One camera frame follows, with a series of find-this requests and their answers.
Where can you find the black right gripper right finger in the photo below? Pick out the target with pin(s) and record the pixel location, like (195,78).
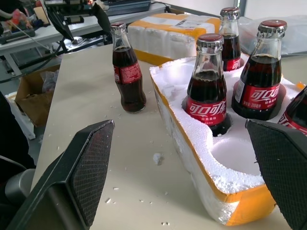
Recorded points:
(283,167)

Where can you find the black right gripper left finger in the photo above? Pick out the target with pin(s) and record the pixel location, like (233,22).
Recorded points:
(79,172)

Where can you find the brown cardboard box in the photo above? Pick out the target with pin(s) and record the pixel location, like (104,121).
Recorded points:
(31,103)

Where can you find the white workbench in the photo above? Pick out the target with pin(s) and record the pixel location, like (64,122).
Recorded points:
(81,26)

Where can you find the glass cola bottle red label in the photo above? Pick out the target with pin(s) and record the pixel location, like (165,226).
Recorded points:
(128,74)
(230,48)
(207,105)
(297,112)
(261,93)

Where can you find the white foam crate yellow tape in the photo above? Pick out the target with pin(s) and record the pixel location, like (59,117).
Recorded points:
(189,134)

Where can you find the yellow taped white foam box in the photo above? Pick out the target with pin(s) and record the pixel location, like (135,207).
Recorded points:
(163,40)

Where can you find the white foam crumb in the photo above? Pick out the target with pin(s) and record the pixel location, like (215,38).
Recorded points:
(157,158)

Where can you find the silver robot body part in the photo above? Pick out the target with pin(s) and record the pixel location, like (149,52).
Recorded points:
(18,184)

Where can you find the crumpled plastic wrap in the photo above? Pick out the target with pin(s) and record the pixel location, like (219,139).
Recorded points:
(50,80)

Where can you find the red and pink clutter item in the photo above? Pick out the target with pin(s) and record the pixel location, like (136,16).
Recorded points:
(20,18)

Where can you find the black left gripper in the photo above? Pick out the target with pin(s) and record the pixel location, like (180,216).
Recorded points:
(69,4)

